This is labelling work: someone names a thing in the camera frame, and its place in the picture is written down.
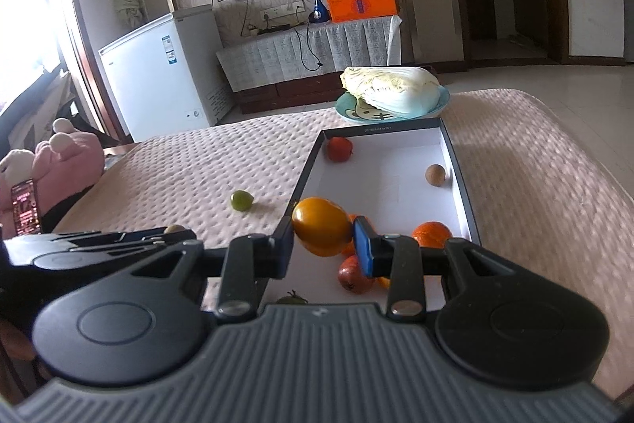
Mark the blue plate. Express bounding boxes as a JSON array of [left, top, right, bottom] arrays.
[[335, 86, 451, 124]]

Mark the white wall socket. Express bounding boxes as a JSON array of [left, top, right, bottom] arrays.
[[261, 0, 306, 22]]

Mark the smartphone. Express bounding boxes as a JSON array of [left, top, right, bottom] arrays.
[[11, 178, 42, 236]]

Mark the large red apple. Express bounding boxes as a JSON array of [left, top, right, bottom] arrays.
[[338, 255, 378, 295]]

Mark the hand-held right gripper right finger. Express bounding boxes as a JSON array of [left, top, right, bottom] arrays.
[[353, 215, 506, 322]]

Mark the dark wooden cabinet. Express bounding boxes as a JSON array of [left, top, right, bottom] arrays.
[[233, 65, 437, 115]]

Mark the napa cabbage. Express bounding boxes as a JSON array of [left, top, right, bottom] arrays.
[[340, 66, 442, 119]]

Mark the kitchen cabinet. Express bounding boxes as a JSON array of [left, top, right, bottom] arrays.
[[510, 0, 551, 48]]

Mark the green lime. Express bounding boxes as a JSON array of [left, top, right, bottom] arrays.
[[230, 190, 255, 212]]

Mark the cloth covered tv cabinet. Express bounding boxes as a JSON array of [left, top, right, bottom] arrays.
[[216, 14, 402, 95]]

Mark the small red apple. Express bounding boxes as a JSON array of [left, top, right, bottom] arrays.
[[325, 136, 354, 163]]

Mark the dark green stemmed fruit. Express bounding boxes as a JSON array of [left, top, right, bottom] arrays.
[[275, 289, 309, 305]]

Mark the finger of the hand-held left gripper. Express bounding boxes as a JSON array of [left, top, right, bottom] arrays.
[[69, 239, 200, 256], [50, 228, 196, 246]]

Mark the brown kiwi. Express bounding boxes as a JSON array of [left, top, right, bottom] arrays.
[[425, 164, 447, 189]]

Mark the grey box with white inside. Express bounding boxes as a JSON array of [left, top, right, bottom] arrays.
[[258, 118, 483, 307]]

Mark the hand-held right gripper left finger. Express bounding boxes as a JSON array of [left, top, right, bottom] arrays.
[[131, 215, 296, 323]]

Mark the pink plush toy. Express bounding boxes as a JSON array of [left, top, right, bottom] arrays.
[[32, 118, 106, 216]]

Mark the tangerine with stem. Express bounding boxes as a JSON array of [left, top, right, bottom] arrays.
[[412, 221, 454, 250]]

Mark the yellow orange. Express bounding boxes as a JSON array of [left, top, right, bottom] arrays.
[[291, 197, 353, 258]]

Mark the dark cable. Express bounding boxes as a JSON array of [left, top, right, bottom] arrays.
[[295, 24, 323, 72]]

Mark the white chest freezer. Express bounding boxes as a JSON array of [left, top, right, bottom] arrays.
[[97, 4, 237, 143]]

